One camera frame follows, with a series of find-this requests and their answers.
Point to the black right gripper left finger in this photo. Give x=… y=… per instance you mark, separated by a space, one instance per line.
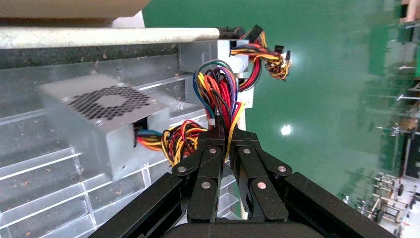
x=206 y=170

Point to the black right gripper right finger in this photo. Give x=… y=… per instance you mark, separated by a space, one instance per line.
x=252 y=170

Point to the beige rack pipe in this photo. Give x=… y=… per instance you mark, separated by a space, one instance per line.
x=98 y=36

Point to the black pipe corner joint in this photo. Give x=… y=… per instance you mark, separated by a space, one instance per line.
x=229 y=33

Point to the distant white factory machinery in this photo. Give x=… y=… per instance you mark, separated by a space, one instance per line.
x=390 y=200

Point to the brown cardboard box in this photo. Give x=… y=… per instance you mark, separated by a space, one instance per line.
x=65 y=8

